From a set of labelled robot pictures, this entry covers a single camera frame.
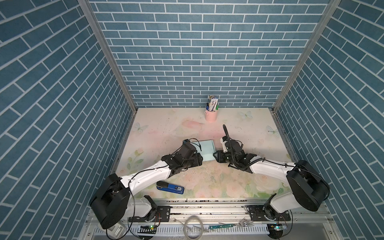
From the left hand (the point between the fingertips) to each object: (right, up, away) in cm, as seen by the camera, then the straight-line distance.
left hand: (200, 160), depth 83 cm
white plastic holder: (-39, -29, -14) cm, 51 cm away
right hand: (+8, +3, +5) cm, 10 cm away
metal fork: (+21, -28, -12) cm, 37 cm away
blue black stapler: (-20, -14, -3) cm, 24 cm away
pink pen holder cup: (+8, +26, +27) cm, 38 cm away
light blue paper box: (+4, +4, +12) cm, 13 cm away
